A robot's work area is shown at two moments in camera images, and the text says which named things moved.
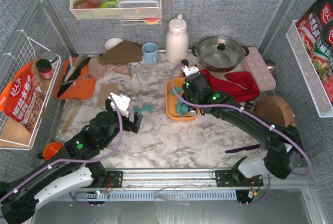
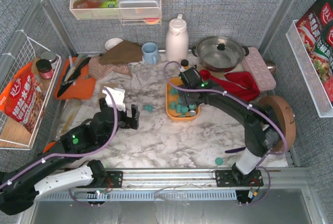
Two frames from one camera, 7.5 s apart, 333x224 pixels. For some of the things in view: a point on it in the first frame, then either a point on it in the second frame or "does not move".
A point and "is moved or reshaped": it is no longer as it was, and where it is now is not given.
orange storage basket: [171, 100] does not move
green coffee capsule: [178, 89] is moved or reshaped
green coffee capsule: [178, 108] does not move
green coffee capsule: [136, 108] is moved or reshaped
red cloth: [240, 86] does not move
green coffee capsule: [192, 113] does not move
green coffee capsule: [184, 109] → [172, 106]
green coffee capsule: [171, 92] does not move
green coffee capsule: [149, 108] does not move
